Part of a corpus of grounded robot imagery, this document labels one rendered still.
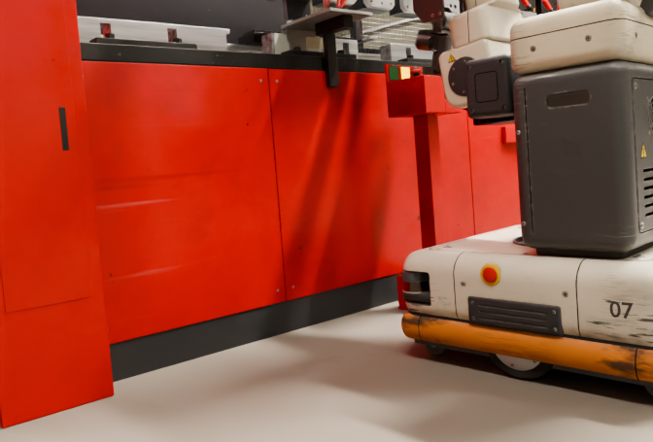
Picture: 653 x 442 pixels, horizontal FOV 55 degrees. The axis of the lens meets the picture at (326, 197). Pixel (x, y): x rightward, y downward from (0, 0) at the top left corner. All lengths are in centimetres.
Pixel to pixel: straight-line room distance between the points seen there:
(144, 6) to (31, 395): 151
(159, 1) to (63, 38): 103
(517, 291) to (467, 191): 120
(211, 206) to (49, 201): 48
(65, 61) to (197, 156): 45
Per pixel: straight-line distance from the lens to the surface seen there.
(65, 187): 158
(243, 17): 278
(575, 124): 142
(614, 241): 141
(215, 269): 186
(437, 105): 211
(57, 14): 163
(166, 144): 179
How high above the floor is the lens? 53
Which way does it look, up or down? 3 degrees down
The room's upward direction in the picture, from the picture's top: 4 degrees counter-clockwise
